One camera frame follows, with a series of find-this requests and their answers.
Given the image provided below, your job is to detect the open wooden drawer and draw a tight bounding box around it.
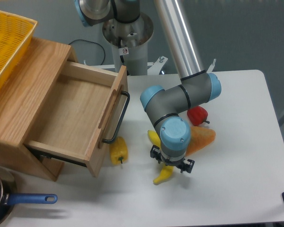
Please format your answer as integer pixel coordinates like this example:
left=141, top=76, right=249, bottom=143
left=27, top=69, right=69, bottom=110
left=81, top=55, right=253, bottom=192
left=24, top=61, right=128, bottom=177

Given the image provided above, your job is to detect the red toy bell pepper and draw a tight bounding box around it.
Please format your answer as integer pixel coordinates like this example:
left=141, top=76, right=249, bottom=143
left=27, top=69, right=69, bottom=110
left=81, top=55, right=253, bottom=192
left=187, top=106, right=210, bottom=126

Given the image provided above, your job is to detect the yellow toy banana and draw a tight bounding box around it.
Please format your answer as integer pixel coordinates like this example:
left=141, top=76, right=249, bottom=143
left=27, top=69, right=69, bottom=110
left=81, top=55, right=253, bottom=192
left=147, top=130, right=174, bottom=185

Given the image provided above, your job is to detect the black cable loop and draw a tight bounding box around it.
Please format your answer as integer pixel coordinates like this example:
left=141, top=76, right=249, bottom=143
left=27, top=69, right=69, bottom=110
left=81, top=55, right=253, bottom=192
left=68, top=39, right=106, bottom=66

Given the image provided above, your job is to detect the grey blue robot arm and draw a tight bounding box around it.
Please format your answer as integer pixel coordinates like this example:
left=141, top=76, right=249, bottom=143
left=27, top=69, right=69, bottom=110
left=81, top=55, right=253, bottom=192
left=74, top=0, right=222, bottom=173

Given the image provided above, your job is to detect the wooden drawer cabinet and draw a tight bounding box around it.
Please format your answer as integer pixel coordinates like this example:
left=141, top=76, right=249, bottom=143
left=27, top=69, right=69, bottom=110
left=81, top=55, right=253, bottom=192
left=0, top=37, right=77, bottom=181

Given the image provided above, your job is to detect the yellow plastic mesh basket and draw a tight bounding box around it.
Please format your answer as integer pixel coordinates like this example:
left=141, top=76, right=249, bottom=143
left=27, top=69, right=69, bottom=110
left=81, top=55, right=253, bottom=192
left=0, top=10, right=38, bottom=89

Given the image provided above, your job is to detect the orange toy sandwich triangle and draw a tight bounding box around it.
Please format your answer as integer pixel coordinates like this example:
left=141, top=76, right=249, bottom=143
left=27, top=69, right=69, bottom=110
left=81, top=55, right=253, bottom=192
left=186, top=126, right=216, bottom=157

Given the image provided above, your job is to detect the black pan blue handle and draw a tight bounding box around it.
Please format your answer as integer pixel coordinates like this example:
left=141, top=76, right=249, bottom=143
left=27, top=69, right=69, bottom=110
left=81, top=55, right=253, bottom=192
left=0, top=167, right=58, bottom=224

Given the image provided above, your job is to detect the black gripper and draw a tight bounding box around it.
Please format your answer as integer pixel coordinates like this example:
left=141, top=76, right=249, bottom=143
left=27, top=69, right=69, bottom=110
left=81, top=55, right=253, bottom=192
left=150, top=145, right=195, bottom=174

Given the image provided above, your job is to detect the yellow toy bell pepper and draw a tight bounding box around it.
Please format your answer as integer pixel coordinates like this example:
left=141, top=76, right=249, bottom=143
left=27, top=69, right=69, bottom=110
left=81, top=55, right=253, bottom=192
left=109, top=137, right=128, bottom=165

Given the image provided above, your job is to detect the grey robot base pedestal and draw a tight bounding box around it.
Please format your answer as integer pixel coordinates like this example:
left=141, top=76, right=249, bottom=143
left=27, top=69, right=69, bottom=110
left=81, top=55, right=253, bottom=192
left=102, top=13, right=168, bottom=76

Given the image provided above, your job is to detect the black metal drawer handle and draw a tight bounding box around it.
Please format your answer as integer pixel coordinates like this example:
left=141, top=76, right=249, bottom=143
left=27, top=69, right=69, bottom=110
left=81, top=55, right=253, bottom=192
left=101, top=90, right=130, bottom=144

